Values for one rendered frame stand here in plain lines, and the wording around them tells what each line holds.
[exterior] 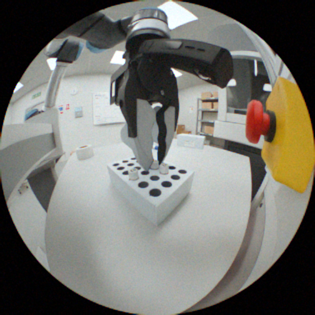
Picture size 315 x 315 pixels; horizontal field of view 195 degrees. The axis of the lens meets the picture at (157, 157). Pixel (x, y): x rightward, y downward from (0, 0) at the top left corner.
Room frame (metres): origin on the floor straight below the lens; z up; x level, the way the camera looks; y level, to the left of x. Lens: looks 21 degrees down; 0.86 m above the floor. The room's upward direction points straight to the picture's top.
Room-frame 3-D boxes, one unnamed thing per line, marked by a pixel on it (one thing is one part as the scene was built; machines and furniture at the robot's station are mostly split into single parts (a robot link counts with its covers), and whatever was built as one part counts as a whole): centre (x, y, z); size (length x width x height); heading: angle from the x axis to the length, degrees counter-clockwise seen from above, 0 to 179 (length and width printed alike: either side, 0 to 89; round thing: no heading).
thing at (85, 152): (0.27, 0.28, 0.78); 0.07 x 0.07 x 0.04
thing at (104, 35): (0.15, 0.12, 1.11); 0.11 x 0.11 x 0.08; 73
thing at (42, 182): (0.21, 0.72, 0.38); 0.30 x 0.30 x 0.76; 59
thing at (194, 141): (0.43, -0.17, 0.79); 0.13 x 0.09 x 0.05; 58
